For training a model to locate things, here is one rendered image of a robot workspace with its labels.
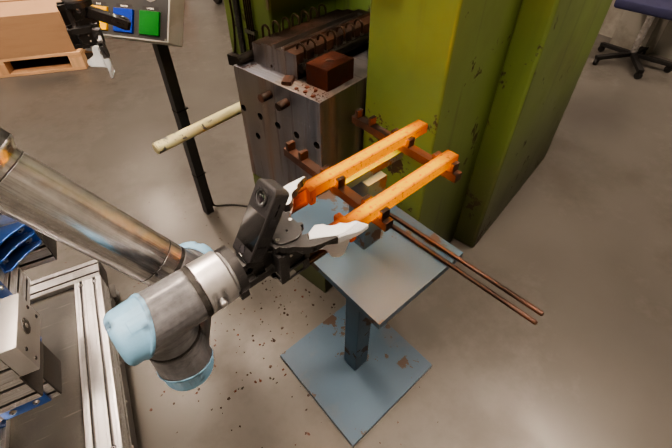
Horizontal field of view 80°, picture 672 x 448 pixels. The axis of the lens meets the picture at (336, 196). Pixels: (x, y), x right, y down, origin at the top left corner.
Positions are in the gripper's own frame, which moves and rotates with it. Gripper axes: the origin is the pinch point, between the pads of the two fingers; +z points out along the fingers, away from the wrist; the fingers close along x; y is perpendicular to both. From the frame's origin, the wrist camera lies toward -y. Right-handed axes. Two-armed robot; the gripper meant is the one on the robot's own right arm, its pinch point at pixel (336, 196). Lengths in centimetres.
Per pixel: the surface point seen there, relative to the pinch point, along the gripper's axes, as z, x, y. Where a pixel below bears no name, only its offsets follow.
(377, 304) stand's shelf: 8.5, 4.2, 34.8
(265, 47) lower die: 34, -71, 6
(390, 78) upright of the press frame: 53, -35, 10
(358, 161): 16.1, -11.0, 7.5
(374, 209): 8.3, 1.1, 7.6
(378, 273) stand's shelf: 14.8, -1.5, 34.8
